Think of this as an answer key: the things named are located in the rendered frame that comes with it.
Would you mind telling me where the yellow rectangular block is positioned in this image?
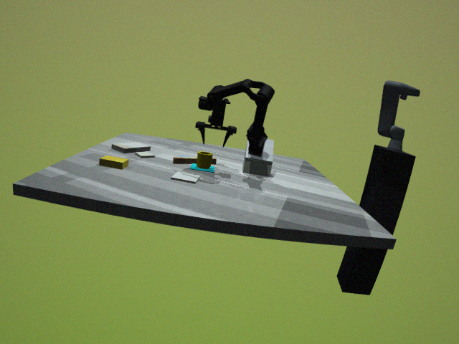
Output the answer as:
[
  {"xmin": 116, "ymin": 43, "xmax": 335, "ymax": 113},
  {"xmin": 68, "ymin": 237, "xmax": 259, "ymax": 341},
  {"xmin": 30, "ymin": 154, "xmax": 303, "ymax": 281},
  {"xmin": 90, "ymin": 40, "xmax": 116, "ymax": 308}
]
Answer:
[{"xmin": 99, "ymin": 156, "xmax": 128, "ymax": 169}]

